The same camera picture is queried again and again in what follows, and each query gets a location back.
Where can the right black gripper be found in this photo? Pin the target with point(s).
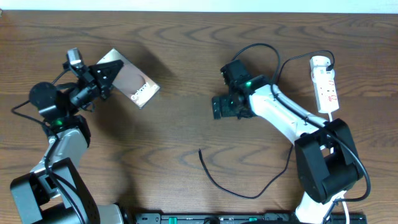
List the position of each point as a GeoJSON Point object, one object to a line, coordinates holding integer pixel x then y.
{"type": "Point", "coordinates": [225, 111]}

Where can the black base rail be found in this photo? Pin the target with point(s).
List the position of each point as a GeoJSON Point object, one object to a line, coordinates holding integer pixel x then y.
{"type": "Point", "coordinates": [282, 217]}

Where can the bronze Galaxy smartphone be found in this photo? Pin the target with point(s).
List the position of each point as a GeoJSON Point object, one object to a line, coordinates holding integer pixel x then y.
{"type": "Point", "coordinates": [131, 81]}

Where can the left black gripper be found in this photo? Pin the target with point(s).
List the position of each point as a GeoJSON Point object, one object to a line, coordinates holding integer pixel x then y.
{"type": "Point", "coordinates": [94, 81]}

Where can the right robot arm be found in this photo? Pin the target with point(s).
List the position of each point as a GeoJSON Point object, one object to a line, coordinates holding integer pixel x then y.
{"type": "Point", "coordinates": [328, 164]}

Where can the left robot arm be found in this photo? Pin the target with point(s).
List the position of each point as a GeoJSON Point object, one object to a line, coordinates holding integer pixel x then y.
{"type": "Point", "coordinates": [53, 191]}

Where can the white power strip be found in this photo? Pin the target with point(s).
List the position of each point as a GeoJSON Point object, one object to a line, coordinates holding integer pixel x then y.
{"type": "Point", "coordinates": [325, 90]}

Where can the white USB charger plug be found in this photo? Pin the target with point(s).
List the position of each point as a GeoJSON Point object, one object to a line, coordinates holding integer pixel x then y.
{"type": "Point", "coordinates": [321, 61]}

